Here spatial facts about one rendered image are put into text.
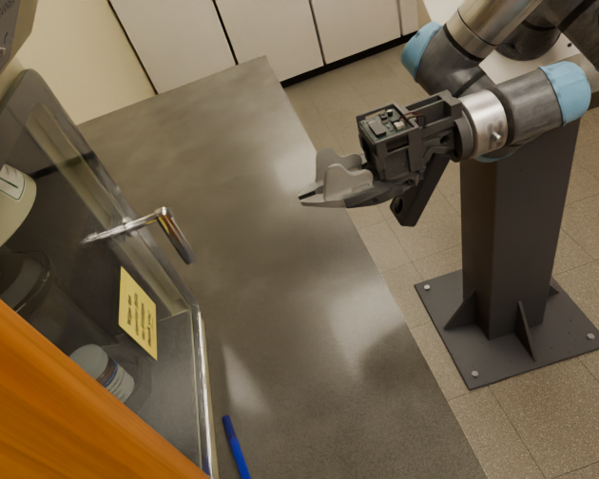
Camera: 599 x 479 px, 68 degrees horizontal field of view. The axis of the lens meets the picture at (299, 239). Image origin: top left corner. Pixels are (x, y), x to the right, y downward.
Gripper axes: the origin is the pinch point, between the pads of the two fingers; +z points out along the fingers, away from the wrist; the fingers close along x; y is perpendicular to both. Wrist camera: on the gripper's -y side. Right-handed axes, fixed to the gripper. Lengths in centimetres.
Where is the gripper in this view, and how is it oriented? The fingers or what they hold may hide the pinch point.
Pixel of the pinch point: (310, 201)
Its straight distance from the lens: 57.3
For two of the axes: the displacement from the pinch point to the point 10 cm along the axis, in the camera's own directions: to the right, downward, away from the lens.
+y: -2.6, -6.9, -6.7
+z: -9.4, 3.5, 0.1
